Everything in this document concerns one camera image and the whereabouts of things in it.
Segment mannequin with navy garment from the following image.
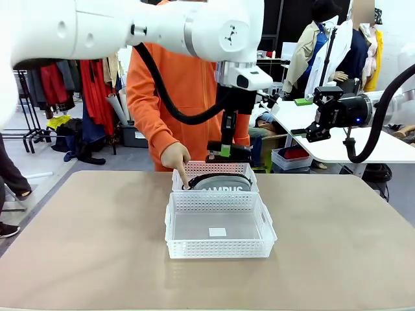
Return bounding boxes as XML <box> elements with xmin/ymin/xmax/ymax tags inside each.
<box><xmin>333</xmin><ymin>28</ymin><xmax>371</xmax><ymax>95</ymax></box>

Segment yellow hanging garment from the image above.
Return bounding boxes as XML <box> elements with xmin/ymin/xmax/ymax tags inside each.
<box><xmin>362</xmin><ymin>29</ymin><xmax>385</xmax><ymax>94</ymax></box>

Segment person's right forearm orange sleeve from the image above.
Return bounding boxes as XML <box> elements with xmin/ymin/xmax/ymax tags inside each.
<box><xmin>126</xmin><ymin>93</ymin><xmax>183</xmax><ymax>157</ymax></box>

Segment grey CAMPUS pouch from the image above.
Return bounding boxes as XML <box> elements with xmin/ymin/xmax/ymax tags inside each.
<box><xmin>187</xmin><ymin>173</ymin><xmax>252</xmax><ymax>193</ymax></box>

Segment white perforated plastic basket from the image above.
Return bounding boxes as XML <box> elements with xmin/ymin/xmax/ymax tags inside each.
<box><xmin>171</xmin><ymin>160</ymin><xmax>259</xmax><ymax>194</ymax></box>
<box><xmin>164</xmin><ymin>190</ymin><xmax>278</xmax><ymax>259</ymax></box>

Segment black metal clothes rack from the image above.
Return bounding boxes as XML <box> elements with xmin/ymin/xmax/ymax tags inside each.
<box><xmin>12</xmin><ymin>69</ymin><xmax>53</xmax><ymax>154</ymax></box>

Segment black clothing pile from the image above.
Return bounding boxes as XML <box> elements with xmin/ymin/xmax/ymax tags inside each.
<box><xmin>51</xmin><ymin>118</ymin><xmax>107</xmax><ymax>167</ymax></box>

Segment black tripod pole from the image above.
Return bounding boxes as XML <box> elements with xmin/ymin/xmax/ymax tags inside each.
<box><xmin>319</xmin><ymin>27</ymin><xmax>337</xmax><ymax>88</ymax></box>

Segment long red hanging dress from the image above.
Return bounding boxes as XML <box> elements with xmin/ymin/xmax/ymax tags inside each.
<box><xmin>79</xmin><ymin>59</ymin><xmax>115</xmax><ymax>137</ymax></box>

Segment bystander dark shoe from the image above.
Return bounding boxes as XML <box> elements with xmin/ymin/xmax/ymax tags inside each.
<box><xmin>0</xmin><ymin>222</ymin><xmax>21</xmax><ymax>239</ymax></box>

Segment white background table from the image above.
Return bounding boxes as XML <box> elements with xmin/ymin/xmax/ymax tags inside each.
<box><xmin>261</xmin><ymin>99</ymin><xmax>415</xmax><ymax>164</ymax></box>

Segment red hanging jacket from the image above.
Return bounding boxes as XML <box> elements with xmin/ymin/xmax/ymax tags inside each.
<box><xmin>40</xmin><ymin>63</ymin><xmax>71</xmax><ymax>105</ymax></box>

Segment bystander dark trouser leg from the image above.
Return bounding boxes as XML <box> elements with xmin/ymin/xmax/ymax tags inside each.
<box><xmin>0</xmin><ymin>133</ymin><xmax>32</xmax><ymax>202</ymax></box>

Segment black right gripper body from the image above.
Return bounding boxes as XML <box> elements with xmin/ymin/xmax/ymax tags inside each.
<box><xmin>319</xmin><ymin>93</ymin><xmax>370</xmax><ymax>128</ymax></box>

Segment mannequin with white shirt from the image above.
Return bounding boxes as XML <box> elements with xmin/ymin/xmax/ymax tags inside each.
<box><xmin>304</xmin><ymin>19</ymin><xmax>353</xmax><ymax>102</ymax></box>

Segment grey plastic bin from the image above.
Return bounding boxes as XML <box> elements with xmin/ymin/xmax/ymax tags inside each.
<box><xmin>121</xmin><ymin>124</ymin><xmax>150</xmax><ymax>149</ymax></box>

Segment mannequin with beige jacket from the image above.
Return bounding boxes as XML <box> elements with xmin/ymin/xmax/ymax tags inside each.
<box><xmin>281</xmin><ymin>12</ymin><xmax>341</xmax><ymax>98</ymax></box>

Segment black stapler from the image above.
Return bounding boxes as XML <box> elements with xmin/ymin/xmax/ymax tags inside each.
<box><xmin>206</xmin><ymin>141</ymin><xmax>253</xmax><ymax>163</ymax></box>

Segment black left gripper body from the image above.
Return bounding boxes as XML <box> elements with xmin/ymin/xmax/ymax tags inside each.
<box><xmin>217</xmin><ymin>84</ymin><xmax>257</xmax><ymax>115</ymax></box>

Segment beige mannequin limb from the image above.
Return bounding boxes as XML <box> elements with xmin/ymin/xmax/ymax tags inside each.
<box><xmin>392</xmin><ymin>123</ymin><xmax>415</xmax><ymax>141</ymax></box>

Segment beige hanging garment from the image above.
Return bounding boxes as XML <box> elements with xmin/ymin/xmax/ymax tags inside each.
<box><xmin>102</xmin><ymin>52</ymin><xmax>126</xmax><ymax>89</ymax></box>

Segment clear storage bin red contents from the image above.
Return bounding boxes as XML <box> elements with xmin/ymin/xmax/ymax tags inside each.
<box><xmin>271</xmin><ymin>146</ymin><xmax>314</xmax><ymax>172</ymax></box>

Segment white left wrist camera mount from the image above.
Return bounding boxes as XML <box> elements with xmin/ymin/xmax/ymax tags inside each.
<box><xmin>214</xmin><ymin>61</ymin><xmax>274</xmax><ymax>92</ymax></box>

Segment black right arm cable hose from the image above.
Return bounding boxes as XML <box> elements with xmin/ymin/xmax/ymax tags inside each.
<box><xmin>343</xmin><ymin>63</ymin><xmax>415</xmax><ymax>164</ymax></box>

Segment person's right hand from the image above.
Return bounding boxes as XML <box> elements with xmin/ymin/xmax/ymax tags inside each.
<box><xmin>161</xmin><ymin>142</ymin><xmax>191</xmax><ymax>190</ymax></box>

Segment person in orange hoodie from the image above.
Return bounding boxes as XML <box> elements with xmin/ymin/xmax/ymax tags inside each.
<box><xmin>126</xmin><ymin>0</ymin><xmax>257</xmax><ymax>172</ymax></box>

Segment rolled paper tubes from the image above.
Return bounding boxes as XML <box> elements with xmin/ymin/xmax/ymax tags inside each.
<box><xmin>106</xmin><ymin>89</ymin><xmax>131</xmax><ymax>126</ymax></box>

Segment grey hanging jacket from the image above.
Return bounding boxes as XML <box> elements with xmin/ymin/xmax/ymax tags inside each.
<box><xmin>56</xmin><ymin>60</ymin><xmax>82</xmax><ymax>92</ymax></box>

